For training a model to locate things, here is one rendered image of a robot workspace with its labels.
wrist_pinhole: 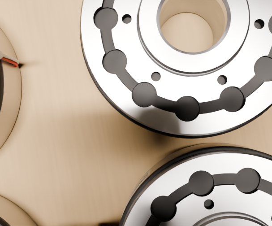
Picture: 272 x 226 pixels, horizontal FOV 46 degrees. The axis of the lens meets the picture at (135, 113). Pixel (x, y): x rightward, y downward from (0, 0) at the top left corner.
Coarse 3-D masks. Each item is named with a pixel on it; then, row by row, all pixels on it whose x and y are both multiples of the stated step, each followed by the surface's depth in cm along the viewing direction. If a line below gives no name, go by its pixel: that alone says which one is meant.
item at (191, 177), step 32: (192, 160) 14; (224, 160) 14; (256, 160) 14; (160, 192) 14; (192, 192) 14; (224, 192) 14; (256, 192) 14; (128, 224) 14; (160, 224) 14; (192, 224) 14
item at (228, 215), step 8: (208, 216) 14; (216, 216) 14; (224, 216) 14; (232, 216) 14; (240, 216) 14; (248, 216) 14; (200, 224) 14; (208, 224) 14; (216, 224) 13; (224, 224) 13; (232, 224) 13; (240, 224) 13; (248, 224) 13; (256, 224) 13; (264, 224) 14
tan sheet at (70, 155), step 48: (0, 0) 18; (48, 0) 18; (48, 48) 18; (192, 48) 17; (48, 96) 18; (96, 96) 18; (48, 144) 18; (96, 144) 18; (144, 144) 17; (192, 144) 17; (240, 144) 17; (0, 192) 18; (48, 192) 18; (96, 192) 18
